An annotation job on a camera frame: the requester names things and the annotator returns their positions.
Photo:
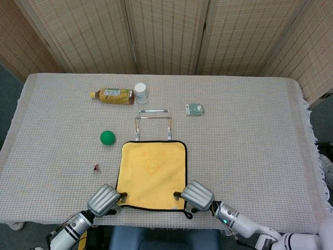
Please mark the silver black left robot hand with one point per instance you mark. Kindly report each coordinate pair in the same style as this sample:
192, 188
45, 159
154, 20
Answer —
102, 200

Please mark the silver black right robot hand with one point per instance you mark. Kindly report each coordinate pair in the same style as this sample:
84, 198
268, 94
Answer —
197, 195

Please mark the yellow cloth black trim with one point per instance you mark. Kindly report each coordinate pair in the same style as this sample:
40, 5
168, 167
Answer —
153, 177

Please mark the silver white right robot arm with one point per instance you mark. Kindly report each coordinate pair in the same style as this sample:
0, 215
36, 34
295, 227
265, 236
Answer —
244, 224

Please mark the beige woven tablecloth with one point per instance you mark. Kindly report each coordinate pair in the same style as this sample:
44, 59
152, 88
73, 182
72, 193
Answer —
234, 156

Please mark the blue padded seat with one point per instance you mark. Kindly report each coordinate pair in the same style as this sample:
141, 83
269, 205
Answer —
164, 238

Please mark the green ball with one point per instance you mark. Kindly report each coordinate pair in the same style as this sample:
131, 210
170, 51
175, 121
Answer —
107, 137

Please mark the green tissue packet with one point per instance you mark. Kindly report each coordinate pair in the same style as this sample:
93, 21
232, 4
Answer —
194, 109

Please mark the yellow label tea bottle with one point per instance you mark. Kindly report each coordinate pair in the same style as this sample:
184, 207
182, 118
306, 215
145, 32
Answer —
114, 96

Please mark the white paper cup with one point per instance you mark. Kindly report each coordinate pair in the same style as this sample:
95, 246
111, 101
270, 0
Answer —
141, 93

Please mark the white shoe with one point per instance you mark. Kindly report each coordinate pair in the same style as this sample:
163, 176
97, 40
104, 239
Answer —
328, 169

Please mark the woven folding screen panel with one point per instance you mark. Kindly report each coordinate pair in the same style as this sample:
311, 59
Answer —
15, 39
86, 34
242, 34
312, 52
169, 34

